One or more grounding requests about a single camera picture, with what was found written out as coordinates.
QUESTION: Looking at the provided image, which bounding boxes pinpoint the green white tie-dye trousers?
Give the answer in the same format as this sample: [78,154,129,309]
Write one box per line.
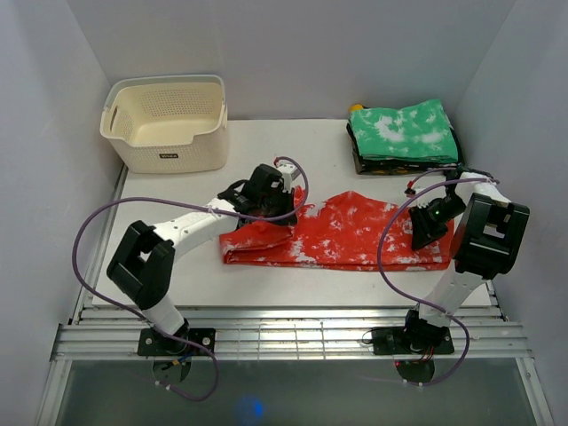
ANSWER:
[348,99,459,164]

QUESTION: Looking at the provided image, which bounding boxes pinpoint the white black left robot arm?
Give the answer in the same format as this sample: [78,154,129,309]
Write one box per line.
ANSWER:
[106,158,302,355]

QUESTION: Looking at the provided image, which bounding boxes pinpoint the aluminium table frame rails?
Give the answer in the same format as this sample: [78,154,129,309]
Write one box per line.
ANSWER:
[37,163,554,426]

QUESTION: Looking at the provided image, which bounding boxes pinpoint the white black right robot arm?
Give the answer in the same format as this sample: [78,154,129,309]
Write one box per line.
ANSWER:
[400,166,530,352]

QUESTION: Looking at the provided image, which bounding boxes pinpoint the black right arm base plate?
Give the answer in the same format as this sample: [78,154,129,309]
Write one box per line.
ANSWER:
[371,327,454,355]

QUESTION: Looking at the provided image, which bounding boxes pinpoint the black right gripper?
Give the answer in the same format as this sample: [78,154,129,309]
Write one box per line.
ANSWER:
[408,194,466,251]

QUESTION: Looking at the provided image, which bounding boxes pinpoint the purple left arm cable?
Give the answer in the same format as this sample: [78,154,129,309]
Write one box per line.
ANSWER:
[71,154,310,401]

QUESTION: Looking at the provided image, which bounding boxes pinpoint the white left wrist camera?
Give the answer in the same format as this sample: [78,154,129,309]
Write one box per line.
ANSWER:
[276,162,301,184]

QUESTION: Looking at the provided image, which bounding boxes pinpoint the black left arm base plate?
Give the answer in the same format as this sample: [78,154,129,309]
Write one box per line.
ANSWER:
[137,327,217,357]

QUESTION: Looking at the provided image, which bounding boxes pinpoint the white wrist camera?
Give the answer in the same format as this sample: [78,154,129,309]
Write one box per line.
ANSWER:
[404,187,429,209]
[276,162,301,184]

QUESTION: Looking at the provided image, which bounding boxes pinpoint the cream perforated plastic basket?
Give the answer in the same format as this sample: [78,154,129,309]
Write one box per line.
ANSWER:
[99,75,229,174]

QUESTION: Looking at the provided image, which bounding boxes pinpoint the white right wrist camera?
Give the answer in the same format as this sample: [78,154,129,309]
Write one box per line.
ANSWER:
[404,187,429,209]

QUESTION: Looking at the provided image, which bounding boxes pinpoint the red white tie-dye trousers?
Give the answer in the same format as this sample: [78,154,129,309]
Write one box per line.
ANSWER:
[219,191,452,272]

